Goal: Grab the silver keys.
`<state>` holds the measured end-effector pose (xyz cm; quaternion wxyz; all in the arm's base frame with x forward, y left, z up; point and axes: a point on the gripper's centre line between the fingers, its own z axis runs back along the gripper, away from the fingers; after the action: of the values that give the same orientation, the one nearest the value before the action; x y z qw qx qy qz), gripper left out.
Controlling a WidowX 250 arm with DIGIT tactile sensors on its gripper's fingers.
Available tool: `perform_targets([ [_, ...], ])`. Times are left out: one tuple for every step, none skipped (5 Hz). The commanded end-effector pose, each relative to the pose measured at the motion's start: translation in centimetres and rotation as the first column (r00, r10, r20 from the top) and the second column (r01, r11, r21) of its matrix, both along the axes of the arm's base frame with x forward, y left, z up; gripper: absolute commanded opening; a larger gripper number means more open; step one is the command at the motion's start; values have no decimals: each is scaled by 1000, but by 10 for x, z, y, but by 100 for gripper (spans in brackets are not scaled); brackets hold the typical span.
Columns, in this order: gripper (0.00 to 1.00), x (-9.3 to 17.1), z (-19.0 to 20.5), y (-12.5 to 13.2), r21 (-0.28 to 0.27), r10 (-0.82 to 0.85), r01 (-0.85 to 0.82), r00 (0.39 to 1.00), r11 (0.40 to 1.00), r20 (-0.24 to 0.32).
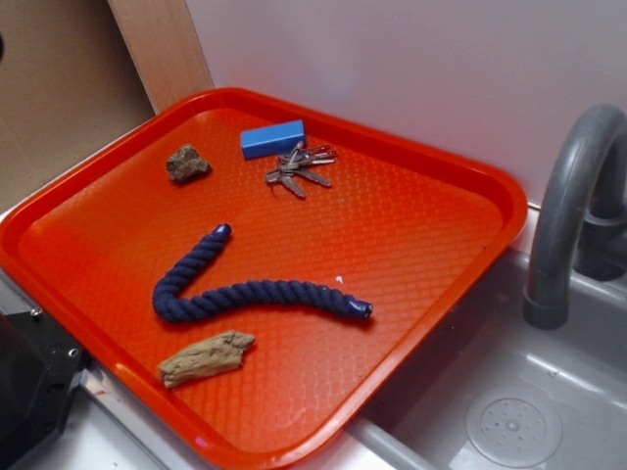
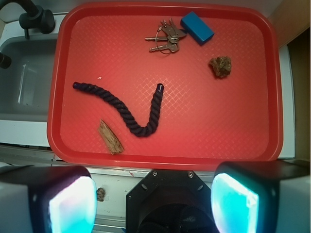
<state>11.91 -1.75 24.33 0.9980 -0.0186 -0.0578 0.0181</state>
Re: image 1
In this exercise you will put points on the silver key bunch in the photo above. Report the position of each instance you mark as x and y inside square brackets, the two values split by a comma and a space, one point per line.
[299, 162]

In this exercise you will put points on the grey plastic sink basin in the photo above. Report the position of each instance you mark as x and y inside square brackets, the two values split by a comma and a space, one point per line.
[486, 390]

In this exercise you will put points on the red plastic tray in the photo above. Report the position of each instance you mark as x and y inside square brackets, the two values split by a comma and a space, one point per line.
[405, 227]

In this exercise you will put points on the light wooden board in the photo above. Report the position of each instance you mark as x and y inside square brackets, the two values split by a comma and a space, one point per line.
[163, 44]

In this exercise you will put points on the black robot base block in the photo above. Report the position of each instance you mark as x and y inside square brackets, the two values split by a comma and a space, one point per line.
[41, 365]

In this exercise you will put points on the small brown rock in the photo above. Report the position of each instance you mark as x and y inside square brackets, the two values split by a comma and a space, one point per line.
[187, 164]

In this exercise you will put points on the tan driftwood piece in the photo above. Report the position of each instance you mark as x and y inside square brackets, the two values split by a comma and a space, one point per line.
[219, 354]

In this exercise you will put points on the grey plastic faucet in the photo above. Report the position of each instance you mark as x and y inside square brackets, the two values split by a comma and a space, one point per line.
[582, 223]

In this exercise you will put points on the blue rectangular block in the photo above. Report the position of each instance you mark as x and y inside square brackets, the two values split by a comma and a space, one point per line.
[274, 139]

